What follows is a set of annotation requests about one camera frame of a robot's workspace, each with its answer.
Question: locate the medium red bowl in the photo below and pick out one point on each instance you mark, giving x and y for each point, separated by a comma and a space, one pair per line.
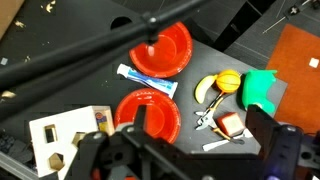
163, 113

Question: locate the white plastic fork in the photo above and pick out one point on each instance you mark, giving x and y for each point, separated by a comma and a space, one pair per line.
213, 145

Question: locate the large red bowl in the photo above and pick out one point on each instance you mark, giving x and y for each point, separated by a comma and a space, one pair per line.
166, 56

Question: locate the red cube block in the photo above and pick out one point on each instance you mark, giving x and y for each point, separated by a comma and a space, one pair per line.
230, 124

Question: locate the white blue toothpaste tube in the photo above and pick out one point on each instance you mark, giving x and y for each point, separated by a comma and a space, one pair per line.
150, 81

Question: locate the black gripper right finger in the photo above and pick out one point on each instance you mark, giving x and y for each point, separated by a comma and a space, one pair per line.
266, 130

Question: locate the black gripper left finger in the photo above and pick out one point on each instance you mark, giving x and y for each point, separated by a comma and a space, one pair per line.
140, 116

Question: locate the wooden shape sorter box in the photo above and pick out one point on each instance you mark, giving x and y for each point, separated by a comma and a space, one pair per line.
66, 126

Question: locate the yellow toy banana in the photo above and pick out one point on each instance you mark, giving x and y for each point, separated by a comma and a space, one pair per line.
200, 91

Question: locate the orange ball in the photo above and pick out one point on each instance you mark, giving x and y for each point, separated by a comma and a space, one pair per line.
228, 81

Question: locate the black stand pole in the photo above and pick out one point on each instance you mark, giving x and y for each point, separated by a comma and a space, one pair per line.
66, 56

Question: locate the orange floor mat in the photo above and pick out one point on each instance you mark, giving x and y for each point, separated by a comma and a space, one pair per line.
296, 66

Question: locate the green plastic toy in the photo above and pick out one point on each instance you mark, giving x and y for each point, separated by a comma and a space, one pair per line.
256, 88

